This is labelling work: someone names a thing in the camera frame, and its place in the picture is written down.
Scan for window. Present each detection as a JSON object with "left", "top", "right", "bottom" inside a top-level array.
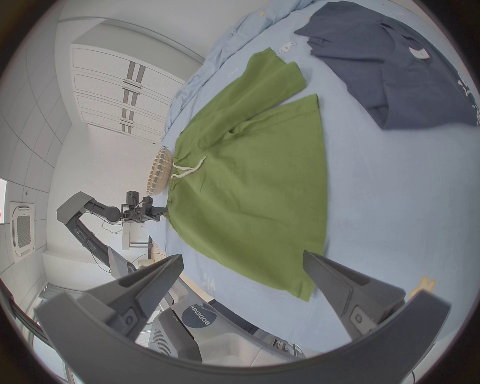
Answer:
[{"left": 5, "top": 281, "right": 79, "bottom": 384}]

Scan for green shorts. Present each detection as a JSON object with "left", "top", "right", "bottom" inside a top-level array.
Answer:
[{"left": 164, "top": 47, "right": 330, "bottom": 302}]

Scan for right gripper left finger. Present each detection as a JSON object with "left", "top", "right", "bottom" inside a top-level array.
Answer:
[{"left": 78, "top": 254, "right": 184, "bottom": 343}]

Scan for round woven basket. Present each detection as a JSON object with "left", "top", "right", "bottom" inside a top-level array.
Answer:
[{"left": 145, "top": 145, "right": 175, "bottom": 196}]

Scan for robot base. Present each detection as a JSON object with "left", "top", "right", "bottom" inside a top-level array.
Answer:
[{"left": 144, "top": 275, "right": 312, "bottom": 370}]

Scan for dark blue T-shirt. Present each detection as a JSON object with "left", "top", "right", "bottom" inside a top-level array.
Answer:
[{"left": 293, "top": 1, "right": 480, "bottom": 131}]

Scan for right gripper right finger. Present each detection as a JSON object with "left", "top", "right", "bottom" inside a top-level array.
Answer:
[{"left": 302, "top": 250, "right": 407, "bottom": 341}]

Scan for pale blue quilt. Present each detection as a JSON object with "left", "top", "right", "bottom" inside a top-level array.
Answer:
[{"left": 163, "top": 0, "right": 314, "bottom": 136}]

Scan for white ceiling air conditioner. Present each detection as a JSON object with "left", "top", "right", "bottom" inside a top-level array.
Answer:
[{"left": 9, "top": 202, "right": 37, "bottom": 258}]

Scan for white wardrobe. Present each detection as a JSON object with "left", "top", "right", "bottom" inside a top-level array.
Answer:
[{"left": 70, "top": 19, "right": 206, "bottom": 145}]

